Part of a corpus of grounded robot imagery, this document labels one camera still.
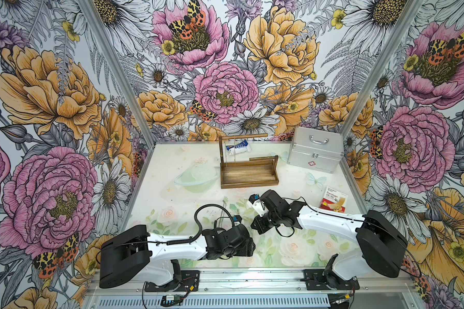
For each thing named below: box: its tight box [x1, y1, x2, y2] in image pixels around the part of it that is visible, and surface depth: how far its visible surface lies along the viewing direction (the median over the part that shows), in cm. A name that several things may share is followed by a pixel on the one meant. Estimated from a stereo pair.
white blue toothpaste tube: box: [225, 139, 251, 156], surface depth 118 cm
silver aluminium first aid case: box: [286, 126, 345, 174], surface depth 104 cm
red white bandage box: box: [319, 186, 348, 214], surface depth 94 cm
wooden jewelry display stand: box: [218, 133, 280, 190], surface depth 108 cm
